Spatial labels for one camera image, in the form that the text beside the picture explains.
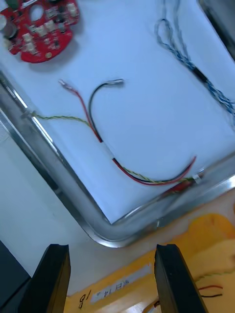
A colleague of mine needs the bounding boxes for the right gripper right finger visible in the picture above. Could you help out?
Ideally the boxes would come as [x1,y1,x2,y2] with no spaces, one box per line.
[154,244,209,313]

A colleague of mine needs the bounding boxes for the steel tray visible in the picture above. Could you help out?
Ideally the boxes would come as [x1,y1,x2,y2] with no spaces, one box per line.
[0,0,235,249]

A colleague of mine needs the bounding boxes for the white sheet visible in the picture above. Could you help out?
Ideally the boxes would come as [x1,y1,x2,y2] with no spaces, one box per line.
[0,0,235,224]

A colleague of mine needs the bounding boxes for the round red circuit board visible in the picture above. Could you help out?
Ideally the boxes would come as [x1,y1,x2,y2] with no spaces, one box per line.
[0,0,81,64]

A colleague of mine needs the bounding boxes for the yellow-orange plastic bin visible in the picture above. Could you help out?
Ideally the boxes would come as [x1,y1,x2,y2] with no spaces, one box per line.
[65,212,235,313]

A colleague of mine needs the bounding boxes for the blue-white twisted wire harness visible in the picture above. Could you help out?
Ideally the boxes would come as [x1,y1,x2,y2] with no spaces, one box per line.
[154,0,235,128]

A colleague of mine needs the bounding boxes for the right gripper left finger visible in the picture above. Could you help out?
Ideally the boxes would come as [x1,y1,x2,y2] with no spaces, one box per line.
[18,244,71,313]

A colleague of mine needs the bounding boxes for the red black green-yellow harness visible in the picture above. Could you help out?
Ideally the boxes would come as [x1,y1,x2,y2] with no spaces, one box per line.
[195,270,232,298]
[23,78,205,187]

